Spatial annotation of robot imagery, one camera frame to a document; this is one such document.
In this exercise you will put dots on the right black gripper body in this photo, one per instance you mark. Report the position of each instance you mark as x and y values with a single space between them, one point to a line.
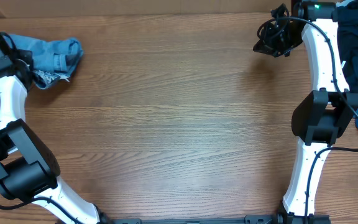
270 38

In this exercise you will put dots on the cardboard wall panel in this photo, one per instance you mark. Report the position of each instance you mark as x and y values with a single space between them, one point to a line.
69 8

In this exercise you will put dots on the light blue denim jeans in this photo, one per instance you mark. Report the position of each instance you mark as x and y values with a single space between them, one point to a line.
49 62

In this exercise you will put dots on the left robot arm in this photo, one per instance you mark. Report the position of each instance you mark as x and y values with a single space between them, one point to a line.
29 172

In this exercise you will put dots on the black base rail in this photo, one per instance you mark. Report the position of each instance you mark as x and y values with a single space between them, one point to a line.
248 219

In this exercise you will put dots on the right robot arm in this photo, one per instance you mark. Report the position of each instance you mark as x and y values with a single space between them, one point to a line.
323 116

